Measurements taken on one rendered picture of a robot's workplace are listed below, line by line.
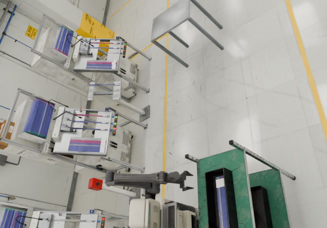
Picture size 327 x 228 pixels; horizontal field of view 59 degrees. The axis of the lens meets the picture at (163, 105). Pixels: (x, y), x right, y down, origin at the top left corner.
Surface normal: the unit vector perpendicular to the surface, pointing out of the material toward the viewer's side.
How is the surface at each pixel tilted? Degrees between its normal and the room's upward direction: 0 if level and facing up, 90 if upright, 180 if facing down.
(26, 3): 90
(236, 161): 0
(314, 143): 0
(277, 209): 0
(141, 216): 42
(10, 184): 90
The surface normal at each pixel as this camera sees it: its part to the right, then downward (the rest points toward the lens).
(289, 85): -0.69, -0.39
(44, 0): 0.72, -0.35
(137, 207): -0.03, -0.54
